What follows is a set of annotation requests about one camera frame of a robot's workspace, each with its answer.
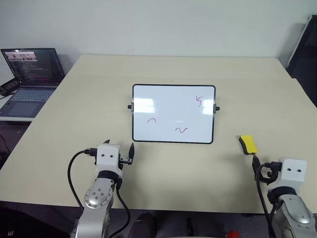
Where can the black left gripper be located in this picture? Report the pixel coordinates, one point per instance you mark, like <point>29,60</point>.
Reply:
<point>125,161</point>

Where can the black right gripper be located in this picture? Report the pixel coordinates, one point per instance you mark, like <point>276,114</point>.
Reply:
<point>271,171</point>

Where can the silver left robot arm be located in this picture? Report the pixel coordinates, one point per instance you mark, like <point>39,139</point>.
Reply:
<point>97,198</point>

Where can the yellow and black eraser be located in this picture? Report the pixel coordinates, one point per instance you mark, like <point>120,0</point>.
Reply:
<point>248,144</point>

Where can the small black-framed whiteboard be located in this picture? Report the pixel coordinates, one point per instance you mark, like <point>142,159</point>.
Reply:
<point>173,114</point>

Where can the small red round object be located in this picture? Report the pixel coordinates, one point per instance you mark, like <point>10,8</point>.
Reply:
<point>232,234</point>

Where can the dark rounded shape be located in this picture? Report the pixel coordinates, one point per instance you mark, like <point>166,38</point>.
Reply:
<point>146,226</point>

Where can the open dark laptop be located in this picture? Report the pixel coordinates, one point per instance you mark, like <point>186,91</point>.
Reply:
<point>32,74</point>

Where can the black seat with white logo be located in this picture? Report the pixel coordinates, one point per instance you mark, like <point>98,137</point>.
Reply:
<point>29,220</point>

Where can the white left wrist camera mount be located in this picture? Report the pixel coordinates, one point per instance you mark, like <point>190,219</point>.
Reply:
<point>107,158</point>

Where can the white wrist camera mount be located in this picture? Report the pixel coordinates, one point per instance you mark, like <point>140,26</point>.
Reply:
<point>107,158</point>
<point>293,171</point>

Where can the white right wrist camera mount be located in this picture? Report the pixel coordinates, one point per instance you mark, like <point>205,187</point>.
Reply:
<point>293,171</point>

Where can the black panel with white frame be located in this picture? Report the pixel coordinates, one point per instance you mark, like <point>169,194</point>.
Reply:
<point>303,64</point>

